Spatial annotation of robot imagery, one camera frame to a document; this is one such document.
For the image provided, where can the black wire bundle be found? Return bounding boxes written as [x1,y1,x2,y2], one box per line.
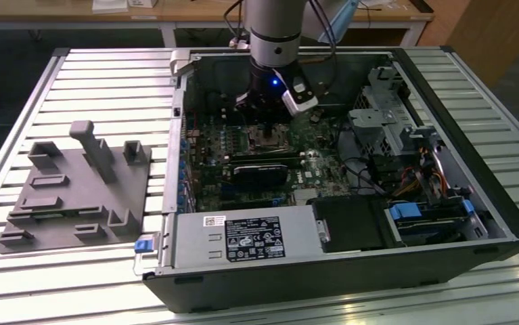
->
[342,156,396,196]

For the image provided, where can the blue disk carrier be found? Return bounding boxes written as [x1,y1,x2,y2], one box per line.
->
[387,200,423,223]

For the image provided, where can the black plastic shroud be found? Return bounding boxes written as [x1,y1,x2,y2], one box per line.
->
[310,196,398,254]

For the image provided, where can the black CPU socket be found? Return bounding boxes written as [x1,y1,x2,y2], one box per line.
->
[246,123,295,152]

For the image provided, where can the orange and yellow wires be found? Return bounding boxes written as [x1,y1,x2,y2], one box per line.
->
[394,168,451,198]

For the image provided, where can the gray parts rack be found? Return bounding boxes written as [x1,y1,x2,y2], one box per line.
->
[0,120,154,255]

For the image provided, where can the wooden cabinet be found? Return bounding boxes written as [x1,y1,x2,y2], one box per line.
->
[420,0,519,89]

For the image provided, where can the white box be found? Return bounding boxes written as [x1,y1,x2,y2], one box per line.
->
[91,0,131,15]

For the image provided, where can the small silver heatsink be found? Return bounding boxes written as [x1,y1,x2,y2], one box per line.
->
[295,189,319,204]

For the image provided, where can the blue case latch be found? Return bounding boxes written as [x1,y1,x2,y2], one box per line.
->
[134,236,158,253]

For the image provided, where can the silver case handle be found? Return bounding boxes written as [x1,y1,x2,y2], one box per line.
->
[168,50,203,77]

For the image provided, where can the black graphics card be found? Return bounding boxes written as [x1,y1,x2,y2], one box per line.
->
[228,162,292,190]

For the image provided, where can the gray metal disk bay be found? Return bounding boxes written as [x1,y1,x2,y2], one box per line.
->
[346,65,443,158]

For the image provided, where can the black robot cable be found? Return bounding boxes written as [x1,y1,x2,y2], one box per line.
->
[222,0,340,101]

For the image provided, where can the black PC case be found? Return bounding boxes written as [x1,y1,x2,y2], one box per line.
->
[142,46,519,314]

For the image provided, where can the wooden desk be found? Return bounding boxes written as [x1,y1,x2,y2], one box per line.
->
[0,0,435,47]

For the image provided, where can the silver power supply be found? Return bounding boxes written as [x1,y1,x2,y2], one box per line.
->
[168,204,334,272]

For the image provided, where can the green motherboard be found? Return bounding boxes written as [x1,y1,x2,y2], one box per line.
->
[186,107,364,213]

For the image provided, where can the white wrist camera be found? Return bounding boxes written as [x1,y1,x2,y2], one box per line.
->
[280,68,319,116]

